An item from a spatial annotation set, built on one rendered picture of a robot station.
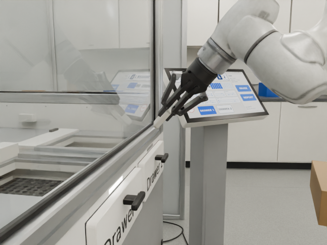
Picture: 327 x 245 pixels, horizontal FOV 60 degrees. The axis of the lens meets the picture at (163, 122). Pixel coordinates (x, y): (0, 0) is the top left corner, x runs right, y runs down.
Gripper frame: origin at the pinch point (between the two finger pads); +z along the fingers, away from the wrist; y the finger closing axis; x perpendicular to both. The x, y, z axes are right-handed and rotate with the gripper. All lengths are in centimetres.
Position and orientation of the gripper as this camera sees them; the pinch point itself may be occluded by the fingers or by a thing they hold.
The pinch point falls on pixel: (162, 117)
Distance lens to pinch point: 83.6
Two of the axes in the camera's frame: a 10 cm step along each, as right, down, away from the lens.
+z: -6.0, 6.7, 4.2
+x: -0.1, 5.3, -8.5
